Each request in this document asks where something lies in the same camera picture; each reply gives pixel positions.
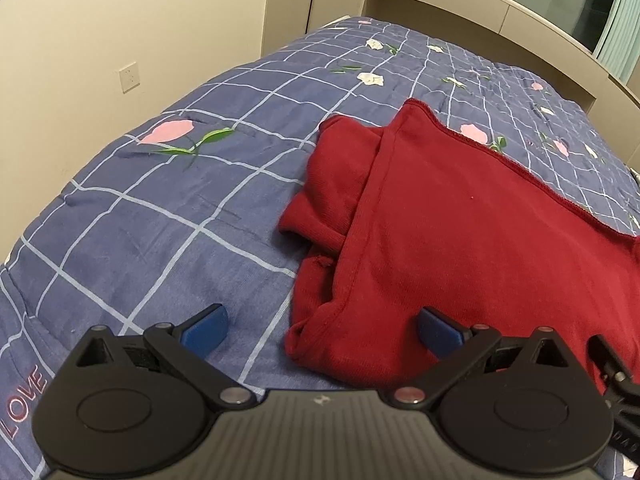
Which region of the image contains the white wall socket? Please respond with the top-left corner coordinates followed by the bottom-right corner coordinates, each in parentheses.
top-left (117, 61), bottom-right (142, 95)

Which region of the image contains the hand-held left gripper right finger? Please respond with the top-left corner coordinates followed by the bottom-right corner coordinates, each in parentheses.
top-left (382, 306), bottom-right (576, 408)

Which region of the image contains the beige window bench cabinet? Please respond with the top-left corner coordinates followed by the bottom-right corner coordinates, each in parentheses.
top-left (260, 0), bottom-right (640, 121)

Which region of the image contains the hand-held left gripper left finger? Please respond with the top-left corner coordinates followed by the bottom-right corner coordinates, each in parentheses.
top-left (72, 303), bottom-right (257, 408)

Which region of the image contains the light blue curtain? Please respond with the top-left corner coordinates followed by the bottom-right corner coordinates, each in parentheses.
top-left (592, 0), bottom-right (640, 83)

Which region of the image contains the blue floral checked quilt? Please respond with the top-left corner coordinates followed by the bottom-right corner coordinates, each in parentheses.
top-left (0, 16), bottom-right (640, 480)

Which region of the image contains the red sweater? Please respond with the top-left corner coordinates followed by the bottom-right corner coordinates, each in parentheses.
top-left (277, 97), bottom-right (640, 396)

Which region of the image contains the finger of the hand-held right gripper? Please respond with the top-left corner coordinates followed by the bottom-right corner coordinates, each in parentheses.
top-left (587, 334), bottom-right (640, 412)

